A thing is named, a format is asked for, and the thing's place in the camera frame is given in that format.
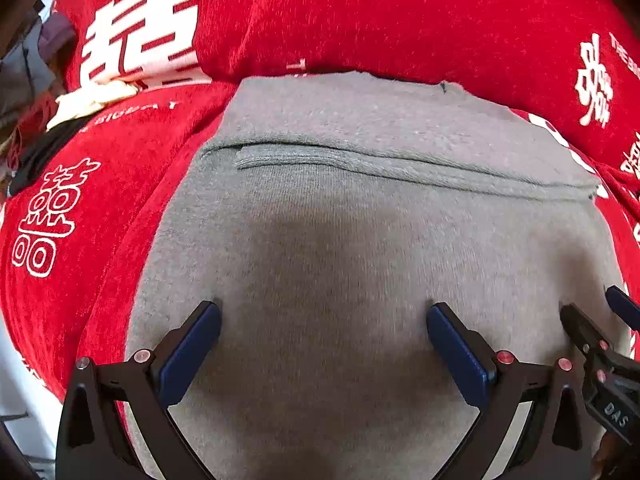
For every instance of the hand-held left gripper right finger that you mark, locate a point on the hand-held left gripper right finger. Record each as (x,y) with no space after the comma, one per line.
(457,357)

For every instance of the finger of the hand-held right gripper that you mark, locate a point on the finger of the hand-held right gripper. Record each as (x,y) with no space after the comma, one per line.
(582,330)
(624,304)

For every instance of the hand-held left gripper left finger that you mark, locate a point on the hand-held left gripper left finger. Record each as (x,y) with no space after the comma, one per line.
(190,357)

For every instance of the grey knit sweater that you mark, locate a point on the grey knit sweater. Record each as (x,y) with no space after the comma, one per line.
(325,240)

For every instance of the black cloth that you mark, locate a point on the black cloth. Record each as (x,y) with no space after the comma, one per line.
(47,147)

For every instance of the cream cloth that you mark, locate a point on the cream cloth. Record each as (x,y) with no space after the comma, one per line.
(95,97)

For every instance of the red cloth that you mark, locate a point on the red cloth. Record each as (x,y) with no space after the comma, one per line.
(30,127)

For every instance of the grey cloth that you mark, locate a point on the grey cloth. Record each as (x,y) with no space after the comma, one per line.
(22,77)

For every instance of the purple cloth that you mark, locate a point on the purple cloth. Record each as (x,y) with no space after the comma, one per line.
(56,35)

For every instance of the red printed sofa cover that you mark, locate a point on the red printed sofa cover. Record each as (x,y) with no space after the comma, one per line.
(350,15)

